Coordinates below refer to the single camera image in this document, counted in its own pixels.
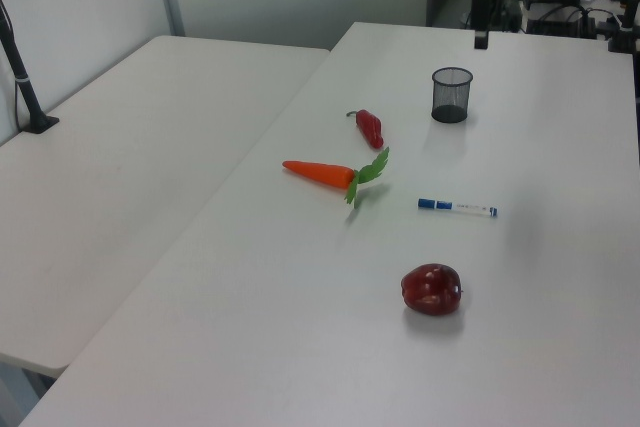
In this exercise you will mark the white blue marker pen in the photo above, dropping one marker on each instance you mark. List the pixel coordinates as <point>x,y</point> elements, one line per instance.
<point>457,207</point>

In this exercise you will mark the black mesh pen cup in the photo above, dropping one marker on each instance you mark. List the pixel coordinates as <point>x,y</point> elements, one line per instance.
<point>451,97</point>

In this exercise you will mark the orange toy carrot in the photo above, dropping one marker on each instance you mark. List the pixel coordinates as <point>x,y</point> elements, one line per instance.
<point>325,173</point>

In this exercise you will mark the red toy chili pepper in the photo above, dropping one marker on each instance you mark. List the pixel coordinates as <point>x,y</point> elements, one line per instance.
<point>370,128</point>

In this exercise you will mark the dark red toy apple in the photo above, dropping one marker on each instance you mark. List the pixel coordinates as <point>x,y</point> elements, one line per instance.
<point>431,289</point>

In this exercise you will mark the white side table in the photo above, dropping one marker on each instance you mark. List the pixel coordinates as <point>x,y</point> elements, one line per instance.
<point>125,172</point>

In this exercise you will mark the black pole stand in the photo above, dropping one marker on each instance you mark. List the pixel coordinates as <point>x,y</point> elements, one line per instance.
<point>22,82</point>

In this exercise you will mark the black clamp stand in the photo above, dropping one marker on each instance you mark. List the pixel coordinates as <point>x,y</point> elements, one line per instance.
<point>625,22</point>

